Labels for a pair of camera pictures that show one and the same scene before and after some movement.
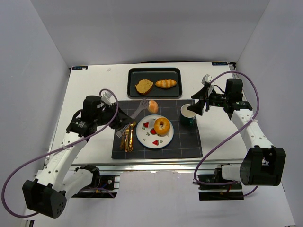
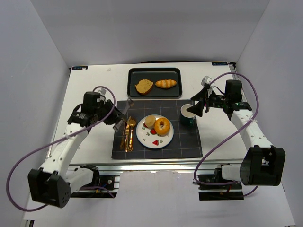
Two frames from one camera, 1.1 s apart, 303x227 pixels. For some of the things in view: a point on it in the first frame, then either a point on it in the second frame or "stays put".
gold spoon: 132,124 stays put
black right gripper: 206,100 stays put
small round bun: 153,107 -> 150,121
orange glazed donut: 166,126 stays put
